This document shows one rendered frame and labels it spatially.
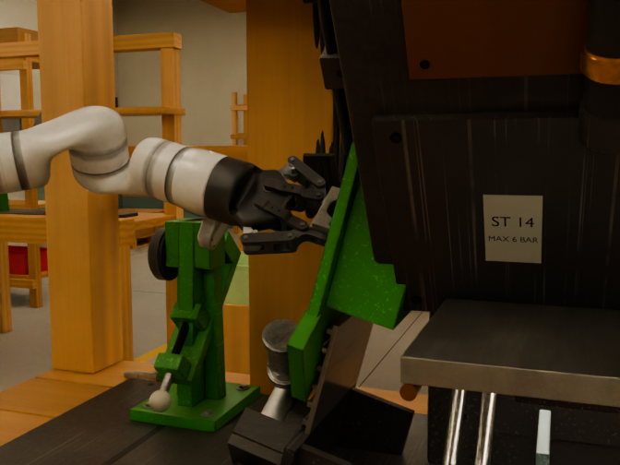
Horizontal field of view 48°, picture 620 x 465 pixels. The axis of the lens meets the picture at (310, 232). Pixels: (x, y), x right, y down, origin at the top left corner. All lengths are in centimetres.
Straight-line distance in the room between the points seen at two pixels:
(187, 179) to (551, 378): 47
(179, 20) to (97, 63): 1120
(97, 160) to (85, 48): 42
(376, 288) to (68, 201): 73
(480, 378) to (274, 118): 69
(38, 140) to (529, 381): 61
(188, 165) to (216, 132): 1117
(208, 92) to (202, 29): 103
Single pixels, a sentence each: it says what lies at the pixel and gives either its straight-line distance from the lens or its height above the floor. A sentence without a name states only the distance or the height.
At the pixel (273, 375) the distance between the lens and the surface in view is 73.
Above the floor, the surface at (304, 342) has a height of 109.
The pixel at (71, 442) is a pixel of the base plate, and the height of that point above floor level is 90.
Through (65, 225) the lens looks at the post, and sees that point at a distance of 128.
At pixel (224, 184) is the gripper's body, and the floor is 123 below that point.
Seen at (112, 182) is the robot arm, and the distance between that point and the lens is 88.
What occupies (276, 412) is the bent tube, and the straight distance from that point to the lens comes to 76.
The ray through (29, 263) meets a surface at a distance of 616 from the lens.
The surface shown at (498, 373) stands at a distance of 46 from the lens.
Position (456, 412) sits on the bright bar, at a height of 105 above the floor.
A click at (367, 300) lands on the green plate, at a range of 66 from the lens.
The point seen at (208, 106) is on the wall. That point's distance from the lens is 1205.
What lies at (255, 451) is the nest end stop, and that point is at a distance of 73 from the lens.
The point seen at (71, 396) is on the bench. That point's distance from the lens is 120.
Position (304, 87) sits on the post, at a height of 136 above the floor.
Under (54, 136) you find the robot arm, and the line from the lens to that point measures 86.
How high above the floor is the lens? 126
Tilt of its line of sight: 6 degrees down
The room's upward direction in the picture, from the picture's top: straight up
